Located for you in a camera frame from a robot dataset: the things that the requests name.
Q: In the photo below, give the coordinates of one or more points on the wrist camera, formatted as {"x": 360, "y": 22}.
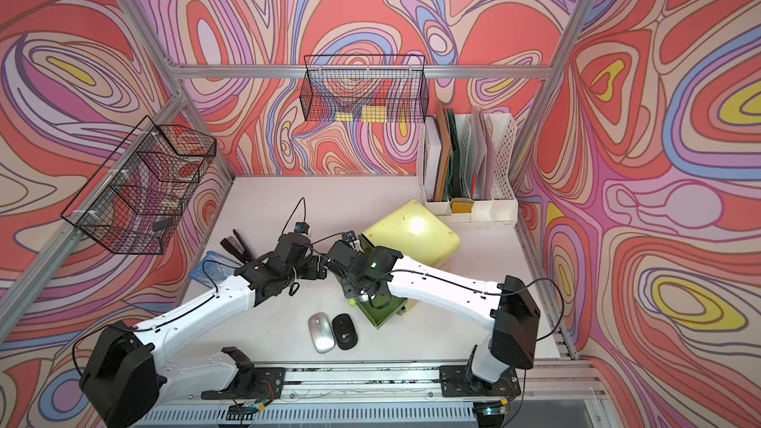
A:
{"x": 351, "y": 239}
{"x": 302, "y": 228}

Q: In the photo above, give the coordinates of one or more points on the green drawer cabinet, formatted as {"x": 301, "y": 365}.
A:
{"x": 416, "y": 232}

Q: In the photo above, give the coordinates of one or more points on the back black wire basket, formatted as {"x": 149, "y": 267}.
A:
{"x": 336, "y": 87}

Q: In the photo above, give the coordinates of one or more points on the green folder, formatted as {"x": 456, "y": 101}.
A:
{"x": 455, "y": 158}

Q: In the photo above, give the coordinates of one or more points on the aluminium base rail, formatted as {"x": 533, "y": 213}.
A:
{"x": 555, "y": 393}

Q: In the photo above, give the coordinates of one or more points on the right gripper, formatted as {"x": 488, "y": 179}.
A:
{"x": 350, "y": 290}

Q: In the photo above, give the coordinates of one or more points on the silver computer mouse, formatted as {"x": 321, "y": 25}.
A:
{"x": 321, "y": 334}

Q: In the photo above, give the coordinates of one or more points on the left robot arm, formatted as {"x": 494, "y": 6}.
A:
{"x": 132, "y": 367}

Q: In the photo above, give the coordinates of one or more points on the brown folder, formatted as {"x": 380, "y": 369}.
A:
{"x": 442, "y": 123}

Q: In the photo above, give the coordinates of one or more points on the black wire basket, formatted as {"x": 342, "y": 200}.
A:
{"x": 135, "y": 201}
{"x": 336, "y": 87}

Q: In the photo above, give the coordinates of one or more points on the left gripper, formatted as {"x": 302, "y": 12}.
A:
{"x": 314, "y": 271}

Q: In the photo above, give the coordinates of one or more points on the yellow sticky note pad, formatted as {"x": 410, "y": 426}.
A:
{"x": 374, "y": 114}

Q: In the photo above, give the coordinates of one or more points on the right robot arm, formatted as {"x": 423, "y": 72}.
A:
{"x": 507, "y": 310}

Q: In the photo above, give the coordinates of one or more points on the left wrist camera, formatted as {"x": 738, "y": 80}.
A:
{"x": 302, "y": 228}

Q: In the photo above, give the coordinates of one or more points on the black computer mouse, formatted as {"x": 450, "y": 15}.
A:
{"x": 344, "y": 332}

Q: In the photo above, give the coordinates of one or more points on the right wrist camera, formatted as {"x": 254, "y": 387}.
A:
{"x": 351, "y": 239}

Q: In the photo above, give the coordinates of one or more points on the blue card pack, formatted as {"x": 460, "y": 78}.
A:
{"x": 213, "y": 269}

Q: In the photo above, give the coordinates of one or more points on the left black wire basket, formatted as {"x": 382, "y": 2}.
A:
{"x": 135, "y": 201}

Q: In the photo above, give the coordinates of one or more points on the white file organizer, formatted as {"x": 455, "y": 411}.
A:
{"x": 487, "y": 141}

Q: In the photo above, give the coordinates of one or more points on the black stapler tool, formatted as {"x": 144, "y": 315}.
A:
{"x": 236, "y": 246}

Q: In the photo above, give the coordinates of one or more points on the green drawer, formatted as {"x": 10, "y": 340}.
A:
{"x": 380, "y": 308}

